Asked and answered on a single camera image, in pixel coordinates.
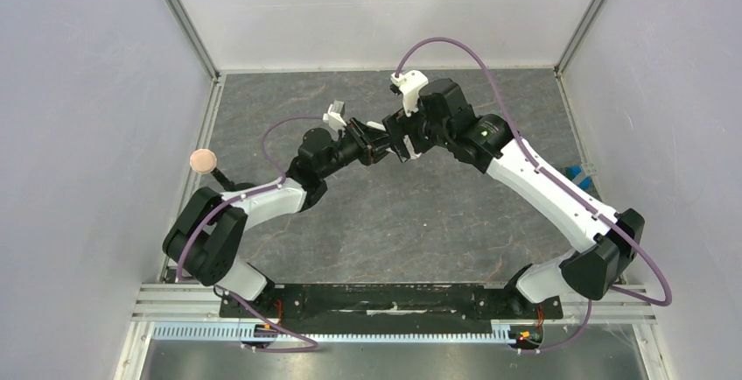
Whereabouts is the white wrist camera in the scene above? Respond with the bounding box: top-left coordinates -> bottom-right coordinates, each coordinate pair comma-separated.
322,101 -> 347,132
390,70 -> 429,116

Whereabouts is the grey lego baseplate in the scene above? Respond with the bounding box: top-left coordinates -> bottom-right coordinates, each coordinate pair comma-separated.
566,164 -> 600,199

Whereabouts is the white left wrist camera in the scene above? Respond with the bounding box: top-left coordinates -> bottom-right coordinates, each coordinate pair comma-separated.
322,101 -> 347,132

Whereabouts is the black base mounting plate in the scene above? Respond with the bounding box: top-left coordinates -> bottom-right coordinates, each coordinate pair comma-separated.
251,283 -> 564,334

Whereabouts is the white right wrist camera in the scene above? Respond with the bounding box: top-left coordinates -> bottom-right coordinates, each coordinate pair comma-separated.
390,70 -> 429,116

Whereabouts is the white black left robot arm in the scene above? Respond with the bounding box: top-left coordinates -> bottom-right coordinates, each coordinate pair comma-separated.
163,119 -> 390,318

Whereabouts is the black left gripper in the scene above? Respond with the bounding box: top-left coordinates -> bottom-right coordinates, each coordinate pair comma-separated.
318,117 -> 396,180

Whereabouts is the light blue toothed cable duct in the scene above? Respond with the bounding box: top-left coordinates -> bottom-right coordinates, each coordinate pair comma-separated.
151,321 -> 516,345

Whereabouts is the black stand with pink knob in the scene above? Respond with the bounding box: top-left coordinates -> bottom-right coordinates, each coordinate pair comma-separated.
189,148 -> 256,192

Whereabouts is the red and white remote control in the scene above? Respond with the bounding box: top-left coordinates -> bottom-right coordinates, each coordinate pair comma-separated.
366,121 -> 422,163

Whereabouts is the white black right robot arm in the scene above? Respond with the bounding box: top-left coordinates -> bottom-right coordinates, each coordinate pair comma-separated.
382,72 -> 645,317

